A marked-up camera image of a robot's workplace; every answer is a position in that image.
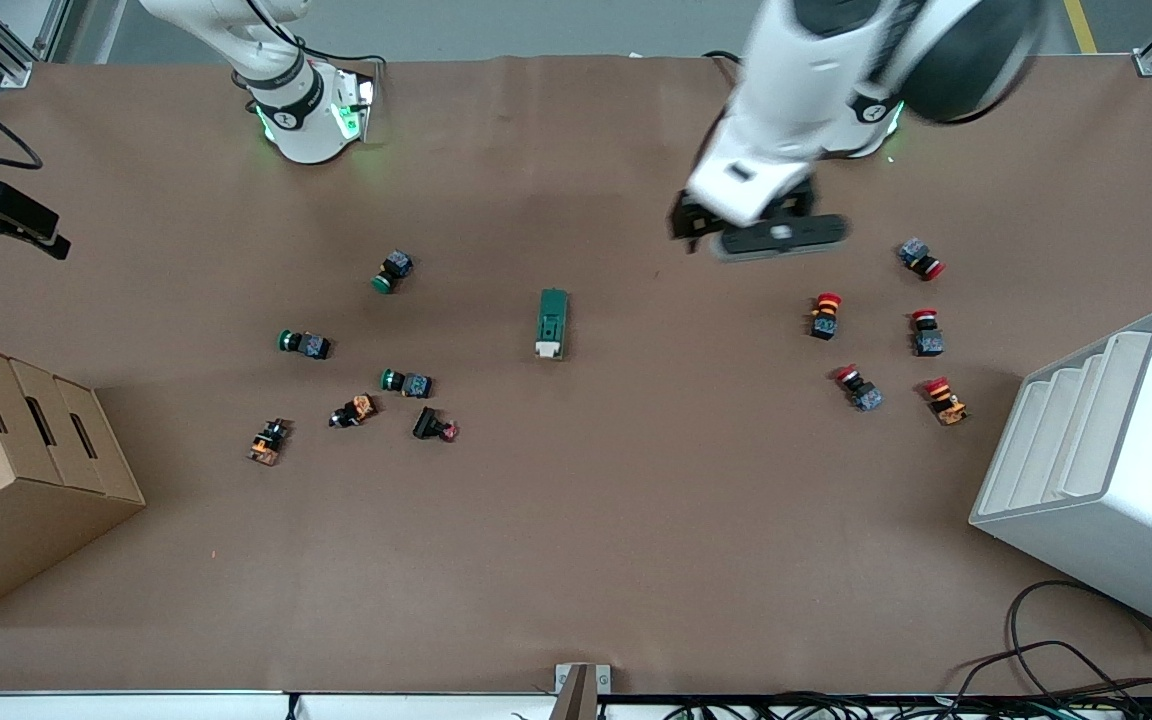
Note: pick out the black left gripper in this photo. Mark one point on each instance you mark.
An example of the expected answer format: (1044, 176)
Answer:
(688, 217)

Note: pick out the green load switch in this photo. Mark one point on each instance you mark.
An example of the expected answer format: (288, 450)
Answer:
(552, 320)

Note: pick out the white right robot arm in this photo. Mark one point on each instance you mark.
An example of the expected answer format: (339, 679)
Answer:
(296, 115)

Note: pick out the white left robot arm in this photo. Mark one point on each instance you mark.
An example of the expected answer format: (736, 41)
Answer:
(806, 90)

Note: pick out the red button with orange block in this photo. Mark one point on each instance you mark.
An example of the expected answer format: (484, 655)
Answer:
(825, 317)
(946, 402)

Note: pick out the red button with grey block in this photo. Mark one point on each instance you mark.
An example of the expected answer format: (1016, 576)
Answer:
(920, 258)
(927, 335)
(860, 390)

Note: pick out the brown cardboard box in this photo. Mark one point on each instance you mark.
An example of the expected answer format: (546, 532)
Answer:
(16, 500)

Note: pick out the black button with orange block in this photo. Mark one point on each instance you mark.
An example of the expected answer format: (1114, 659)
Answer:
(356, 410)
(268, 442)

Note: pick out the brown paper table cover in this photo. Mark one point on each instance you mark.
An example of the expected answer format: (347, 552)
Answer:
(636, 550)

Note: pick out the white foam rack box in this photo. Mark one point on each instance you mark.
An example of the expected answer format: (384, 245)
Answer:
(1136, 500)

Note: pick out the green push button switch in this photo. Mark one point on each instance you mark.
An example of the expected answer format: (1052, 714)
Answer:
(408, 383)
(394, 270)
(306, 345)

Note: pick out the black switch with red tip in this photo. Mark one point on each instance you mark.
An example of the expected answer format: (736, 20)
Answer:
(431, 424)

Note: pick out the small metal bracket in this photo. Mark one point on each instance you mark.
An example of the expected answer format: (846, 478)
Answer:
(604, 678)

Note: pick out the white table edge rail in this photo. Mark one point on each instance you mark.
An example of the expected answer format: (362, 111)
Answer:
(136, 708)

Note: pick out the brown post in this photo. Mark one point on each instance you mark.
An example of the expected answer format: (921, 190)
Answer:
(576, 700)

